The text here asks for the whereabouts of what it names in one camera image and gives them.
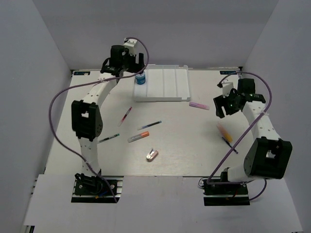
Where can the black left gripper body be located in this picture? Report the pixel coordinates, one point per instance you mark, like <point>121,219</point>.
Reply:
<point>129,63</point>

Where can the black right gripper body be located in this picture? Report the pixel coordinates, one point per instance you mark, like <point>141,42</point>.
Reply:
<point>231,98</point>

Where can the blue correction tape roll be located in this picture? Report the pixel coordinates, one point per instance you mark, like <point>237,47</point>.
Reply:
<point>140,79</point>

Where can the purple cap highlighter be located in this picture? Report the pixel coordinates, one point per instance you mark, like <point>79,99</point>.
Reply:
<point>198,105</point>

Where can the yellow cap highlighter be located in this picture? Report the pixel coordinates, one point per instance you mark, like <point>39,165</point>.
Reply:
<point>225,134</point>

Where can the orange cap highlighter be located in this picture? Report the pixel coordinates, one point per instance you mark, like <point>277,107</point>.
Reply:
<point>138,137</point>

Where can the pink stapler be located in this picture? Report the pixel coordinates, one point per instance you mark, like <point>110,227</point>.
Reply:
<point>151,155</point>

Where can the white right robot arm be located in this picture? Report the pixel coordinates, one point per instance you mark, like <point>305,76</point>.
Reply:
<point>269,155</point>

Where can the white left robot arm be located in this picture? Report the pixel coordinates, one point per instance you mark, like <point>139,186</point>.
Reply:
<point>86,117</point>

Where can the white divided organizer tray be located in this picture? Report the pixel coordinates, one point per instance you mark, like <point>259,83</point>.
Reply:
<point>163,83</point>

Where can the right black table label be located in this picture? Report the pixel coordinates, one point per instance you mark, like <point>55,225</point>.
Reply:
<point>227,72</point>

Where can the black table label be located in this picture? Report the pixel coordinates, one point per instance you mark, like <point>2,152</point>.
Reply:
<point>80,73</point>
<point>227,72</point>

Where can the dark blue pen refill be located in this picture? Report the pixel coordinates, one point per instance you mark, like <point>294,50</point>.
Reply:
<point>229,145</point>

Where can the left black table label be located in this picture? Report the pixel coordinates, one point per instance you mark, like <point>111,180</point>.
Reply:
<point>80,73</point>

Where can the red pen refill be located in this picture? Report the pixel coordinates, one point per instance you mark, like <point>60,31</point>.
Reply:
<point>124,117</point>

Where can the green pen refill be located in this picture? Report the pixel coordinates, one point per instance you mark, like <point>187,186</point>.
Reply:
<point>108,138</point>

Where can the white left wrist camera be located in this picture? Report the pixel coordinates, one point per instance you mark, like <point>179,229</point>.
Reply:
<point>130,44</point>

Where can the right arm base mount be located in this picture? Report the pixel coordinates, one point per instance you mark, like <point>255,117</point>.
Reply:
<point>224,195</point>

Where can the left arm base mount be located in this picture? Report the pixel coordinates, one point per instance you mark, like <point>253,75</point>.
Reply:
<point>94,190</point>

